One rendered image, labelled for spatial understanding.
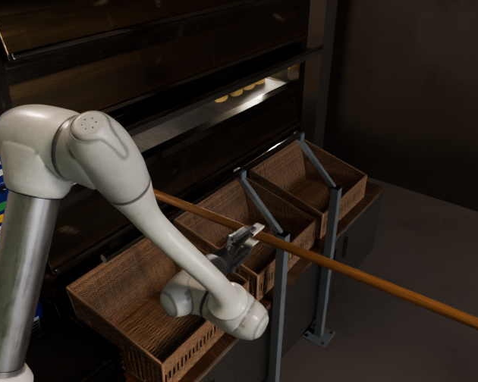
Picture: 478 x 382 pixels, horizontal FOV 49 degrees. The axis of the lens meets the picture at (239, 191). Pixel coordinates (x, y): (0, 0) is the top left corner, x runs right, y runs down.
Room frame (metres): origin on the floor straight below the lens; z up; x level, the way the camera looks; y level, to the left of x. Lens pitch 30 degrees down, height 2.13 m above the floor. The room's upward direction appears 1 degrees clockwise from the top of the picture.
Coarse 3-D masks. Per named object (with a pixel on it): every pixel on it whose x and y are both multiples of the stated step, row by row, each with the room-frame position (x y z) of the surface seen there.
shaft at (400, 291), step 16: (160, 192) 1.61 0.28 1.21; (192, 208) 1.51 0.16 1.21; (224, 224) 1.43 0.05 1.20; (240, 224) 1.41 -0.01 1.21; (272, 240) 1.33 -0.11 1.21; (304, 256) 1.26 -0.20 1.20; (320, 256) 1.24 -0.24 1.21; (352, 272) 1.17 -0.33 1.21; (384, 288) 1.11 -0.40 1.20; (400, 288) 1.10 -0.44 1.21; (416, 304) 1.06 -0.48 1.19; (432, 304) 1.04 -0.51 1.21; (464, 320) 0.99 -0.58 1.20
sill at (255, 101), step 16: (272, 96) 2.75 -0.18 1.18; (240, 112) 2.49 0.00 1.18; (192, 128) 2.27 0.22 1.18; (208, 128) 2.28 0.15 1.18; (160, 144) 2.09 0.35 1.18; (176, 144) 2.09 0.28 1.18; (144, 160) 1.93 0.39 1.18; (80, 192) 1.66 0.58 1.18; (96, 192) 1.72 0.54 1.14; (64, 208) 1.60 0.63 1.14
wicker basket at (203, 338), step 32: (128, 256) 1.76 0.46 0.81; (160, 256) 1.88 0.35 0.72; (96, 288) 1.60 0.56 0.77; (128, 288) 1.70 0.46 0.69; (160, 288) 1.82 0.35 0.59; (96, 320) 1.43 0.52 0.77; (128, 320) 1.62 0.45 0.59; (160, 320) 1.62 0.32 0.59; (192, 320) 1.62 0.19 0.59; (128, 352) 1.34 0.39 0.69; (160, 352) 1.44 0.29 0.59; (192, 352) 1.39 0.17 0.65
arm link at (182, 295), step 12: (180, 276) 1.09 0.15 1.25; (168, 288) 1.05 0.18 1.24; (180, 288) 1.05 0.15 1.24; (192, 288) 1.05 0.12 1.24; (204, 288) 1.05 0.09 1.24; (168, 300) 1.03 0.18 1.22; (180, 300) 1.02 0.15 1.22; (192, 300) 1.04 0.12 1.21; (168, 312) 1.03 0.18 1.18; (180, 312) 1.01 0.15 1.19; (192, 312) 1.04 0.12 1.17
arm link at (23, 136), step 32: (0, 128) 0.94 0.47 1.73; (32, 128) 0.91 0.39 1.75; (32, 160) 0.88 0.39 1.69; (32, 192) 0.87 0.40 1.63; (64, 192) 0.91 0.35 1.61; (32, 224) 0.85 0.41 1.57; (0, 256) 0.83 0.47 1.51; (32, 256) 0.83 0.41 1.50; (0, 288) 0.79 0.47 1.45; (32, 288) 0.81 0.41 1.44; (0, 320) 0.77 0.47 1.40; (32, 320) 0.80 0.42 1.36; (0, 352) 0.74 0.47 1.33
